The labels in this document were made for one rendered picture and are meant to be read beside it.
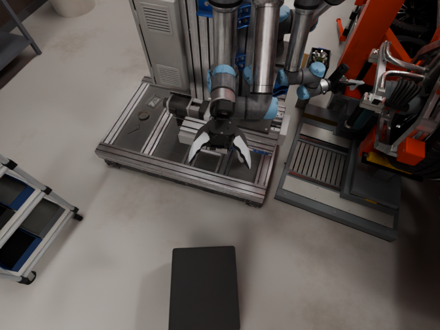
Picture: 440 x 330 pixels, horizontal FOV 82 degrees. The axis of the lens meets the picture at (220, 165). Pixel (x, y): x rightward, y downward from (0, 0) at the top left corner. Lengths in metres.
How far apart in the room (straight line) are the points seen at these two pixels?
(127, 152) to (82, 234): 0.64
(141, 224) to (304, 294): 1.17
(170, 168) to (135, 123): 0.53
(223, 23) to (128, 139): 1.32
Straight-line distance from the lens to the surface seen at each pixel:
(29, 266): 2.00
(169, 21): 1.24
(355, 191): 1.91
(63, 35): 3.74
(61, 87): 3.04
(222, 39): 0.99
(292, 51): 1.26
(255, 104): 0.85
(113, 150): 2.00
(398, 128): 1.79
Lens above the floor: 1.76
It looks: 60 degrees down
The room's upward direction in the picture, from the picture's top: straight up
